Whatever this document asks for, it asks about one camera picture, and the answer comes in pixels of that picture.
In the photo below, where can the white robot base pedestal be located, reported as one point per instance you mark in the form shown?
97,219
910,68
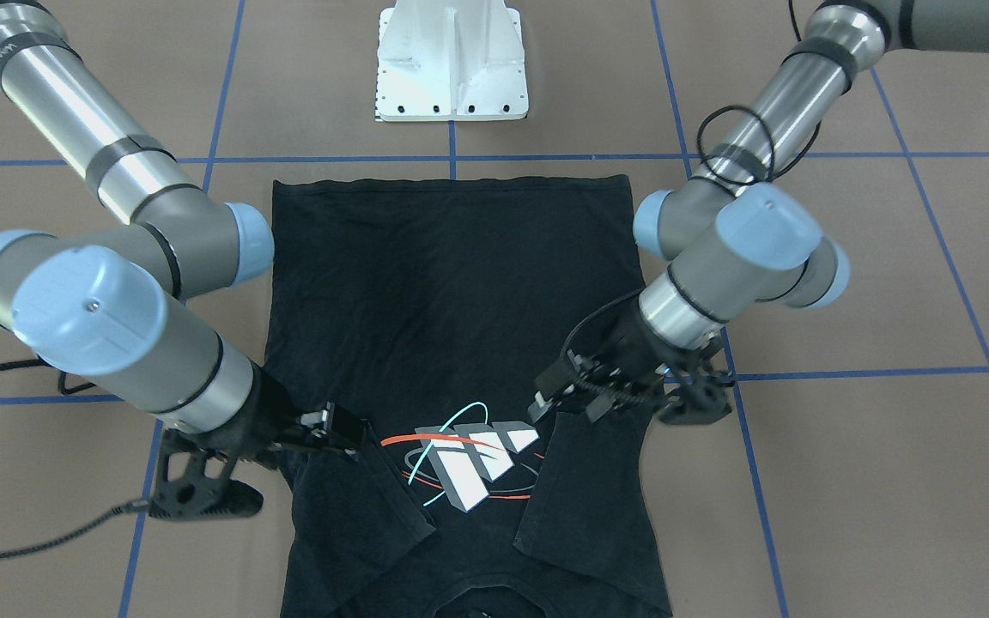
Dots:
442,61

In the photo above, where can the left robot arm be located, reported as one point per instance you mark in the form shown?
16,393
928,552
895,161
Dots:
731,237

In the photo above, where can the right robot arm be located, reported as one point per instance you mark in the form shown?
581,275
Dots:
110,306

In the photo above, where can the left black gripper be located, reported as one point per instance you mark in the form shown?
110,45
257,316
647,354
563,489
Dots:
632,352

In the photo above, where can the black printed t-shirt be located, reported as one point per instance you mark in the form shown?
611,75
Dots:
427,308

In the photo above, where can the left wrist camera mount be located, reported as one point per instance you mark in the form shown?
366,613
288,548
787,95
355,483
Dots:
697,399

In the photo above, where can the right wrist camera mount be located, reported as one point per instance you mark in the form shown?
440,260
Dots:
194,483

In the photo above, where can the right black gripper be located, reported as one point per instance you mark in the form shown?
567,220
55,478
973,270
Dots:
269,407

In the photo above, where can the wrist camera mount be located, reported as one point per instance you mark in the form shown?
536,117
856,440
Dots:
697,399
194,483

